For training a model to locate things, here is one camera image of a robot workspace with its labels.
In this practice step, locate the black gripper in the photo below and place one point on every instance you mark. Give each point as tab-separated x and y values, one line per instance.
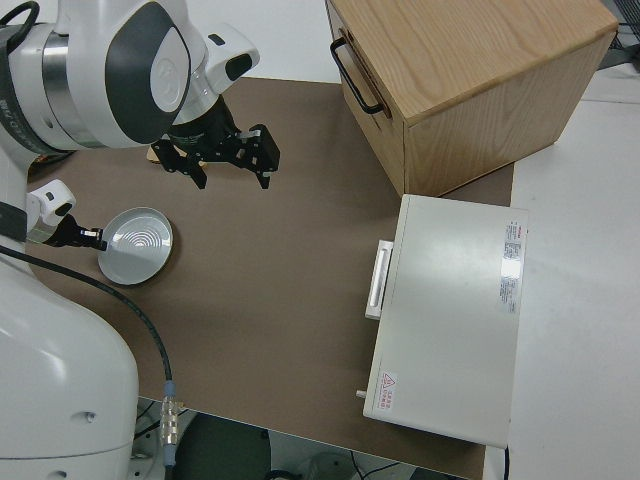
70	235
207	132

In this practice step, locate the gray round plate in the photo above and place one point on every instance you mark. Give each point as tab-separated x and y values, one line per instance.
135	247

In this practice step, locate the wooden mug holder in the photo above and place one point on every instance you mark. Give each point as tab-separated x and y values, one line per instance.
150	156

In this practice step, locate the brown table mat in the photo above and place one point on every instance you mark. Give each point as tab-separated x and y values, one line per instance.
275	275

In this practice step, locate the light wooden box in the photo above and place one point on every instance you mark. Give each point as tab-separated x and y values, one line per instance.
475	75

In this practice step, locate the white toaster oven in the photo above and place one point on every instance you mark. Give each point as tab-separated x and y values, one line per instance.
450	320

